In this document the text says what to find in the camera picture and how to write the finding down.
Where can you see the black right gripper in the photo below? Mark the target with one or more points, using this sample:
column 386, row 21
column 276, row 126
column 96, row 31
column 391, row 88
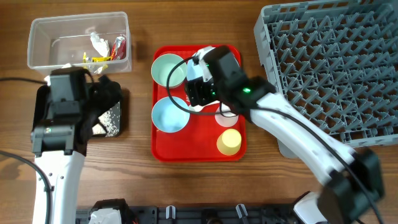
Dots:
column 196, row 92

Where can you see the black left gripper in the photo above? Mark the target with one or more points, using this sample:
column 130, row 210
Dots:
column 99, row 89

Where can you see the white rice pile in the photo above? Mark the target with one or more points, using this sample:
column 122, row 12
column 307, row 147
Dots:
column 109, row 123

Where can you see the yellow candy wrapper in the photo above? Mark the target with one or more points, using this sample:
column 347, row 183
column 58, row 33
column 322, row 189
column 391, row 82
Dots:
column 96, row 60

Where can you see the light blue bowl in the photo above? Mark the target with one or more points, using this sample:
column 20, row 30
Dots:
column 167, row 117

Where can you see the mint green bowl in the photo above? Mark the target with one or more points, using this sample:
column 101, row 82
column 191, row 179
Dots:
column 162, row 66

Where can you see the red snack wrapper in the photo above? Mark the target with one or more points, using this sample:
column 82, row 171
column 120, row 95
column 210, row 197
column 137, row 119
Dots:
column 119, row 48

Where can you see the white tissue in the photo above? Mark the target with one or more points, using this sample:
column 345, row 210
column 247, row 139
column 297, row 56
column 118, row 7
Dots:
column 99, row 44

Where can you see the light blue plate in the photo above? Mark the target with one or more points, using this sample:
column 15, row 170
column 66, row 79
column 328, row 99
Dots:
column 212, row 62

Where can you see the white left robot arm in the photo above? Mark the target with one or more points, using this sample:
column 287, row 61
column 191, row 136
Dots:
column 59, row 159

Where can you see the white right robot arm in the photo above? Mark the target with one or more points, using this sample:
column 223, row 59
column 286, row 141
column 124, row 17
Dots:
column 352, row 182

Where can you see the grey dishwasher rack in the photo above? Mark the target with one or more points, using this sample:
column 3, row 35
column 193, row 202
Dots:
column 336, row 63

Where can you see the black plastic bin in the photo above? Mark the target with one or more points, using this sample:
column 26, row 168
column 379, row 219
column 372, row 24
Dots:
column 41, row 105

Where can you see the white plastic fork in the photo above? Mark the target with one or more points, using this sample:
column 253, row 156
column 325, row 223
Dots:
column 196, row 108

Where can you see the clear plastic bin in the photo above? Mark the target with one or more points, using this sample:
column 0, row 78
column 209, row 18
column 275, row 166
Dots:
column 56, row 41

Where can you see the yellow plastic cup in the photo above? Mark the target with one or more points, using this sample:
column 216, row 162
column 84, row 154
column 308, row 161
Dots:
column 229, row 142

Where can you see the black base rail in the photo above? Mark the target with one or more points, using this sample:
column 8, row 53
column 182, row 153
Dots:
column 267, row 214

